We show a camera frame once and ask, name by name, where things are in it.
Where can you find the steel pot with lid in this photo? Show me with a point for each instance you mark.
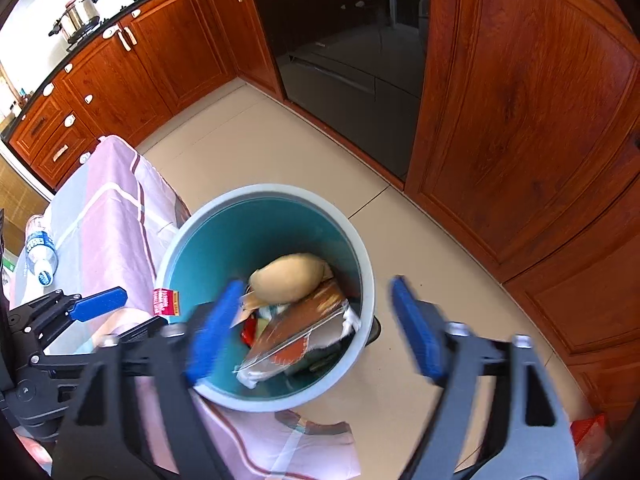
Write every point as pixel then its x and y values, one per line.
pixel 77 15

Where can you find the teal trash bin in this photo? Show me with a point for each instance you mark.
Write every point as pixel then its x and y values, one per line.
pixel 210 240

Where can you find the wooden base cabinets with drawers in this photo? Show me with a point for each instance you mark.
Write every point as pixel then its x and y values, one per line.
pixel 150 60

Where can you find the black built-in oven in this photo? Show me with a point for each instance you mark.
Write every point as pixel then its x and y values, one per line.
pixel 350 60

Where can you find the red plastic bag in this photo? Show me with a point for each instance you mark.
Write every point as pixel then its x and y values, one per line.
pixel 590 437

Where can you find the pink and grey tablecloth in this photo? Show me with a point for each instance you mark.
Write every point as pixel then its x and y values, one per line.
pixel 100 210

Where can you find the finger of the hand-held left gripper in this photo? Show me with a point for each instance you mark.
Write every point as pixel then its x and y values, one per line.
pixel 97 302
pixel 75 352

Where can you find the small red packet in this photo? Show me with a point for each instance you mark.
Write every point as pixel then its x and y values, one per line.
pixel 167 302

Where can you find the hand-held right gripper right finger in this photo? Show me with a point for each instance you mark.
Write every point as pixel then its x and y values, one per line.
pixel 415 330

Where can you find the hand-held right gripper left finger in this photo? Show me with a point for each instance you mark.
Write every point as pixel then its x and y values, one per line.
pixel 215 330

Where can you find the tall wooden cabinet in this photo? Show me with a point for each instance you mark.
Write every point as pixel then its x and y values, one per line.
pixel 525 135

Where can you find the clear plastic water bottle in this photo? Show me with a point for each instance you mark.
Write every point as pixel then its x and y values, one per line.
pixel 40 255

